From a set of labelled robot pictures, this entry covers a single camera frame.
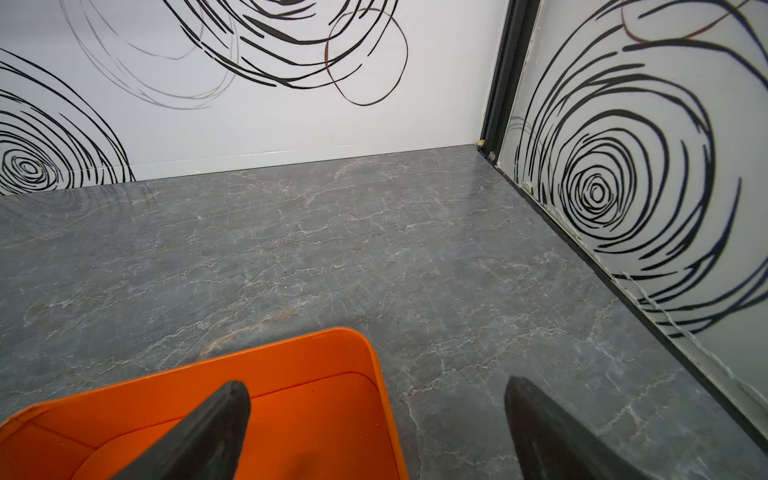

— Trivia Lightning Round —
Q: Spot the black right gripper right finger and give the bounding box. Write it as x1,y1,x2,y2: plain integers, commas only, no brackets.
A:
504,376,647,479

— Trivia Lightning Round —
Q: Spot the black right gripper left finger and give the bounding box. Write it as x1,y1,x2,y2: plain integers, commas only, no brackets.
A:
114,381,251,479

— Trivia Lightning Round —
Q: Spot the orange plastic tray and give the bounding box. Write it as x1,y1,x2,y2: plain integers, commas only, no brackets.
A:
1,328,407,479

